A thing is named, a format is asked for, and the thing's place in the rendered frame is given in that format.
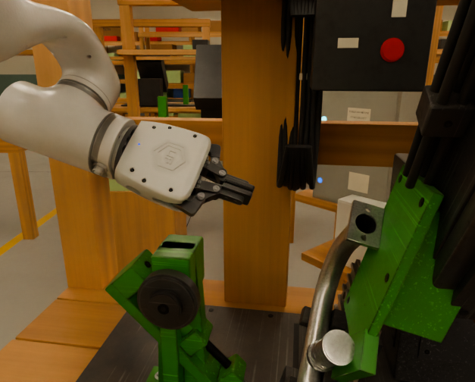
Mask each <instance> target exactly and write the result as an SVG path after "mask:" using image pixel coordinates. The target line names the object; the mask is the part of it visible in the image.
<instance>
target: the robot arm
mask: <svg viewBox="0 0 475 382"><path fill-rule="evenodd" d="M41 43H42V44H43V45H44V46H45V47H46V48H47V49H48V50H49V51H50V52H51V53H52V54H53V55H54V57H55V58H56V60H57V61H58V63H59V64H60V66H61V70H62V76H61V79H60V80H59V81H58V82H57V83H56V84H55V85H54V86H50V87H41V86H37V85H35V84H32V83H29V82H26V81H17V82H15V83H12V84H11V85H10V86H9V87H7V88H6V89H5V90H4V92H3V93H2V94H1V95H0V139H2V140H4V141H5V142H9V143H10V144H13V145H16V146H19V147H21V148H24V149H28V150H30V151H32V152H36V153H39V154H40V155H44V156H47V157H49V158H53V159H55V160H58V161H61V162H64V163H66V164H69V165H72V166H74V167H77V168H80V169H83V170H85V171H88V172H91V173H94V174H97V175H99V176H101V177H107V178H109V179H112V180H114V179H115V180H116V181H117V183H119V184H120V185H121V186H123V187H125V188H127V189H128V190H130V191H132V192H134V193H135V194H137V195H139V196H141V197H143V198H145V199H147V200H149V201H151V202H154V203H156V204H158V205H161V206H163V207H165V208H169V209H171V210H174V211H179V212H184V213H185V214H187V215H188V216H190V217H193V216H194V215H195V214H196V213H197V211H198V210H199V209H200V208H201V206H202V205H203V204H205V203H206V202H210V201H211V200H217V199H223V200H226V201H228V202H232V203H234V204H237V205H242V204H243V205H248V204H249V202H250V199H251V197H252V193H253V191H254V189H255V186H253V185H251V184H249V182H248V181H246V180H243V179H240V178H238V177H234V176H232V175H229V174H227V170H226V169H224V168H223V165H222V164H221V162H220V150H221V147H220V146H219V145H217V144H211V140H210V138H209V137H207V136H205V135H202V134H200V133H196V132H194V131H191V130H187V129H183V128H180V127H175V126H172V125H169V124H162V123H157V122H151V121H141V122H140V123H139V125H136V123H135V121H134V120H132V119H130V118H128V117H124V116H121V115H119V114H115V113H113V112H111V109H112V108H113V107H114V105H115V103H116V101H117V99H118V97H119V95H120V80H119V77H118V75H117V71H116V70H115V68H114V65H113V63H112V61H111V59H110V58H109V56H108V53H107V52H106V50H105V48H104V46H103V45H102V43H101V41H100V40H99V38H98V37H97V36H96V34H95V33H94V31H93V30H92V29H91V28H90V27H89V26H88V25H87V24H86V23H84V22H83V21H82V20H81V19H79V18H78V17H76V16H74V15H72V14H71V13H69V12H66V11H63V10H61V9H59V8H55V7H52V6H48V5H44V4H40V3H37V2H32V1H30V0H0V63H1V62H3V61H6V60H8V59H9V58H12V57H14V56H15V55H18V54H19V53H21V52H23V51H25V50H27V49H30V48H32V47H33V46H35V45H38V44H41ZM208 156H210V157H211V161H209V160H208V158H209V157H208ZM202 177H205V178H207V179H209V180H211V181H213V183H212V182H208V181H204V180H201V179H202ZM194 196H195V198H194Z"/></svg>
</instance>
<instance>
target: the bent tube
mask: <svg viewBox="0 0 475 382"><path fill-rule="evenodd" d="M366 209H368V210H369V212H367V211H366ZM384 211H385V209H384V208H381V207H377V206H375V205H370V204H367V203H365V202H360V201H358V200H354V201H353V202H352V207H351V211H350V215H349V220H348V225H347V226H346V227H345V228H344V230H343V231H342V232H341V233H340V234H339V235H338V236H337V238H336V239H335V240H334V242H333V244H332V245H331V247H330V250H329V252H328V253H327V256H326V258H325V260H324V263H323V266H322V268H321V271H320V275H319V277H318V281H317V285H316V288H315V291H314V298H313V301H312V305H311V312H310V317H309V321H308V328H307V332H306V336H305V344H304V348H303V352H302V359H301V363H300V368H299V372H298V379H297V382H320V379H321V375H322V372H319V371H315V370H314V369H313V368H312V367H311V366H310V365H309V363H308V360H307V355H306V353H307V349H308V347H309V345H310V344H311V343H313V342H314V341H315V340H320V339H323V336H324V335H325V334H326V333H328V332H329V328H330V319H331V314H332V310H333V302H334V299H335V295H336V290H337V287H338V284H339V280H340V277H341V275H342V272H343V270H344V267H345V265H346V263H347V261H348V259H349V257H350V256H351V254H352V253H353V252H354V251H355V250H356V249H357V248H358V247H359V246H365V247H367V248H371V249H375V250H378V248H379V247H380V237H381V232H382V226H383V216H384Z"/></svg>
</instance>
